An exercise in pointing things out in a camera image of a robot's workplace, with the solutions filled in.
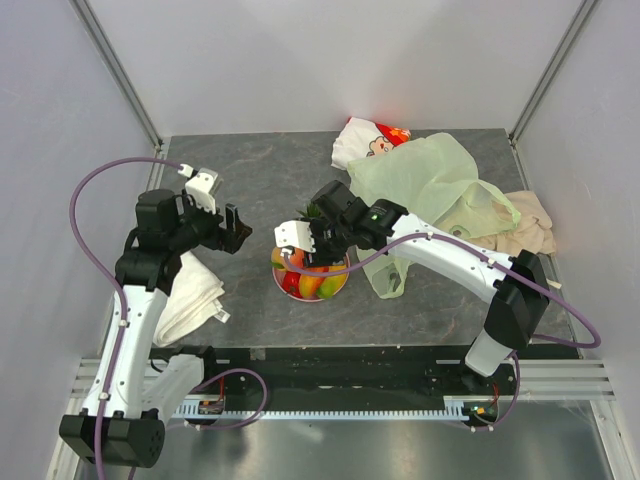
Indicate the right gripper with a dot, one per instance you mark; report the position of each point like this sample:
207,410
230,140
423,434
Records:
321,257

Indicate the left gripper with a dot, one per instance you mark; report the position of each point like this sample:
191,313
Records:
229,238

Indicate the fake pineapple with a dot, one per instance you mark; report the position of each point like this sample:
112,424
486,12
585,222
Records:
309,213

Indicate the fake red orange mango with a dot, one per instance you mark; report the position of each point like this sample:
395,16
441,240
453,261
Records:
308,285

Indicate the fake yellow pear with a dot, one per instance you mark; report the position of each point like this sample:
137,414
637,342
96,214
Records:
277,259

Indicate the fake red bell pepper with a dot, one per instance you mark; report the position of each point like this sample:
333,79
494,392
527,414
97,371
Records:
290,284

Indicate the green avocado print plastic bag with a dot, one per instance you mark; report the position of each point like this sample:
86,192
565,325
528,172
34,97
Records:
436,179

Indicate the fake peach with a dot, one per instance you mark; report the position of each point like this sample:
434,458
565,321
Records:
297,258

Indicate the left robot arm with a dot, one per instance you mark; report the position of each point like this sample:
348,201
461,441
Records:
123,421

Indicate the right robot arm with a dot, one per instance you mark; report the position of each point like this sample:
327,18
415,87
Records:
512,286

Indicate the white red cartoon bag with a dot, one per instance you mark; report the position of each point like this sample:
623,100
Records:
362,138

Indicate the pink plate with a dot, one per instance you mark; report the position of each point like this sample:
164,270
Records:
278,277

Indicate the white folded towel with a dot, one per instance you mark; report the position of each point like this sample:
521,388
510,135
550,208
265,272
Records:
194,299

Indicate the beige crumpled cloth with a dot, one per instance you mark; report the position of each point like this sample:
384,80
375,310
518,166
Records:
533,232

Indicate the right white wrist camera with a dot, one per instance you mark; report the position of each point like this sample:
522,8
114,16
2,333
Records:
292,235

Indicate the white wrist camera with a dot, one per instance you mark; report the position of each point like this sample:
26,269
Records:
292,235
201,186

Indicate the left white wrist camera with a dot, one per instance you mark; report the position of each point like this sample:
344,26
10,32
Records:
201,186

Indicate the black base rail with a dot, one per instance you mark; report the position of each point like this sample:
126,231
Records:
344,378

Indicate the slotted cable duct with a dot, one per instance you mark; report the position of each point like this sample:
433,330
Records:
192,409

